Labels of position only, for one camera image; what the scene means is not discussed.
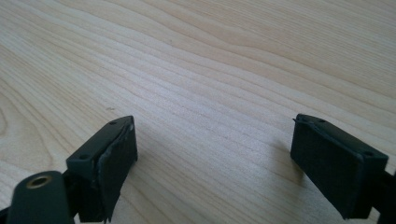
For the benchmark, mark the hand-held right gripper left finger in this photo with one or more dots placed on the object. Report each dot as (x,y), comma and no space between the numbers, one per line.
(102,161)

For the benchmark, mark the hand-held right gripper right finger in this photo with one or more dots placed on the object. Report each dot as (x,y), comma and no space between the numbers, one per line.
(333,165)

